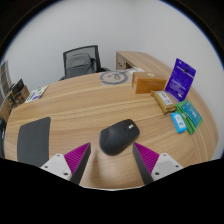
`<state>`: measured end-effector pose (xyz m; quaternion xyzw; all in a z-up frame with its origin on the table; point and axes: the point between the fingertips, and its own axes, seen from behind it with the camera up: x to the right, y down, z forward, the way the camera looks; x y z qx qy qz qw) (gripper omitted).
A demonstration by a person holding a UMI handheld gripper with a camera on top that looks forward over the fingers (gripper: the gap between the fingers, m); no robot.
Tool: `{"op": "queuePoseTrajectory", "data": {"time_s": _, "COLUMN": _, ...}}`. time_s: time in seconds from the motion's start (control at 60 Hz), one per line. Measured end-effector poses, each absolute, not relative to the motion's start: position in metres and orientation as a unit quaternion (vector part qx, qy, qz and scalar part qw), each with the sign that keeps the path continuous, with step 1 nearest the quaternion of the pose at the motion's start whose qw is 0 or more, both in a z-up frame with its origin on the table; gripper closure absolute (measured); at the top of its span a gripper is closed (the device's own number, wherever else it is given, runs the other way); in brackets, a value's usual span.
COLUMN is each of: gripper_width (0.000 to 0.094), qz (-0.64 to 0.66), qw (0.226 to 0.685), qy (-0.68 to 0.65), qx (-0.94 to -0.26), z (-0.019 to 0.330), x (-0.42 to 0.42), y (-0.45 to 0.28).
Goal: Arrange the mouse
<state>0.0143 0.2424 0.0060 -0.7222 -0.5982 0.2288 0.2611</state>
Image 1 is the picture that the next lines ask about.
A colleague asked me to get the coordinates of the black computer mouse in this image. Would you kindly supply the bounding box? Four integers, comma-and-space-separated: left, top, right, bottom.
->
98, 118, 141, 157

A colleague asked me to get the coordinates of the blue wipes packet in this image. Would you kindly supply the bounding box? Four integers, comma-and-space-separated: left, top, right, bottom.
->
170, 112, 188, 135

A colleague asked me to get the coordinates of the green wipes packet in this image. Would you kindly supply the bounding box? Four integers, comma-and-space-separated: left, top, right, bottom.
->
175, 99, 204, 135

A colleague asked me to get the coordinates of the tan packet with white label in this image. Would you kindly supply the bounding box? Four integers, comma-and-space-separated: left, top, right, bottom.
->
150, 89, 178, 115

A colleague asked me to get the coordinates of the black display box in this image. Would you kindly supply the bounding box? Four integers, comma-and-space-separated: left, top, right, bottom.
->
8, 78, 26, 98

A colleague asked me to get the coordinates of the black mesh office chair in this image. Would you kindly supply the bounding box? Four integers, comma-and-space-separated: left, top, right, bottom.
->
59, 44, 111, 82

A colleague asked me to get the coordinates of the white leaflet with green print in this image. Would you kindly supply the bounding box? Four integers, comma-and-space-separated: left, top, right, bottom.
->
24, 85, 50, 104

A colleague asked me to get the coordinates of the brown cardboard box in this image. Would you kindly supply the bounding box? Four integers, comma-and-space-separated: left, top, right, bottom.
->
131, 71, 168, 95

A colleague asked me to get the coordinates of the wooden side desk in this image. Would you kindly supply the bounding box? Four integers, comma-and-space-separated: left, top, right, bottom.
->
115, 50, 176, 79

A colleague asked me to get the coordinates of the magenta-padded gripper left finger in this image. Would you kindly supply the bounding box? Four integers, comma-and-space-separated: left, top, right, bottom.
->
39, 142, 92, 185

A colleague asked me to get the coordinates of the clear sheet with grey ring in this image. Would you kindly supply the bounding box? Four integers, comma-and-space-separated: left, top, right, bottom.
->
99, 67, 145, 86

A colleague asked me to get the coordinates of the wooden shelf unit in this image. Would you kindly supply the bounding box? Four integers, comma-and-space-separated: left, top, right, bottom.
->
0, 59, 13, 99

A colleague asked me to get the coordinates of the purple hanging package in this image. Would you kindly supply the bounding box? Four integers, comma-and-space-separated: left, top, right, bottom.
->
164, 57, 197, 103

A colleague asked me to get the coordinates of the grey backpack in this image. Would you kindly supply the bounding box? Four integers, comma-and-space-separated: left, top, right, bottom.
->
64, 52, 98, 78

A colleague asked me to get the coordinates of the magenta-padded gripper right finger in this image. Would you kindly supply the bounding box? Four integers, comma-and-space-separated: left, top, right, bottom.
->
132, 142, 184, 185

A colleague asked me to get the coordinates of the dark brown printed carton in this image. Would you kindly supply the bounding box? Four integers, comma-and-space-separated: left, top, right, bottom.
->
7, 85, 31, 109

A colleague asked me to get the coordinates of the dark grey mouse pad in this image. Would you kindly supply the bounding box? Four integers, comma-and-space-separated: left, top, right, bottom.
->
16, 116, 52, 168

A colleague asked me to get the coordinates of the black padded chair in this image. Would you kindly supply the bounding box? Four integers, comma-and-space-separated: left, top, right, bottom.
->
0, 118, 7, 158

